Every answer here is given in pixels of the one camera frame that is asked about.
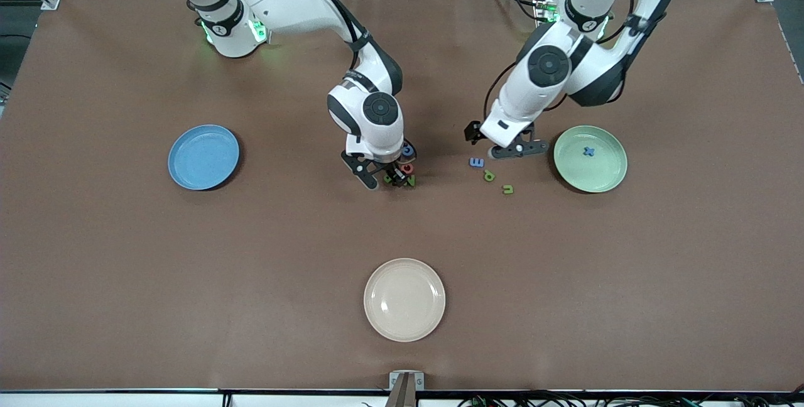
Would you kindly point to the pink foam letter Q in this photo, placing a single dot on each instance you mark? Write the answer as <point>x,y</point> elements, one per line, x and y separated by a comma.
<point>404,169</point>

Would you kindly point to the blue foam letter m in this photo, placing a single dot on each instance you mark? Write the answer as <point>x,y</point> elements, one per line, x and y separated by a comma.
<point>477,162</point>

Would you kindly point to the green foam letter p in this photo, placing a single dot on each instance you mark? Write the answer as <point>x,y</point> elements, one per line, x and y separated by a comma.
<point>489,175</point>

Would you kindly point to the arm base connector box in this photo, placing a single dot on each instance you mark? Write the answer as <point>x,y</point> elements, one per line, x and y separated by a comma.
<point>544,11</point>
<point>259,30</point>

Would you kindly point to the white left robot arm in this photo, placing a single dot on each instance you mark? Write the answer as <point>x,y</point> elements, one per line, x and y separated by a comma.
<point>546,68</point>

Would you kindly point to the green plate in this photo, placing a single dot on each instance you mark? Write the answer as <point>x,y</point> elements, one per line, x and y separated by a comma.
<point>603,171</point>

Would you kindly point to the beige plate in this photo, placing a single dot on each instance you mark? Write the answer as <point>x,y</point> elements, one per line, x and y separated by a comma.
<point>404,300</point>

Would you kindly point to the blue plate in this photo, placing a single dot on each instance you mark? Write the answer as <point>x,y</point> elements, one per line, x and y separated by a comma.
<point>202,157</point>

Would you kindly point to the blue foam letter G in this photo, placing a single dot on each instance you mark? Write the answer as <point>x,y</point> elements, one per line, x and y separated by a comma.
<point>409,151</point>

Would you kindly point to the brown table cover mat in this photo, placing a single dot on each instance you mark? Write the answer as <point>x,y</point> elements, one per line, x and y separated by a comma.
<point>188,269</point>

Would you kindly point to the white table edge profile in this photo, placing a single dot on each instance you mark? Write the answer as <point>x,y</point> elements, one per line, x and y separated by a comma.
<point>125,401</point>

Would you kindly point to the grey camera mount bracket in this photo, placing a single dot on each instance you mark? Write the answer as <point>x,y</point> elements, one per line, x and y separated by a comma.
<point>405,397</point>

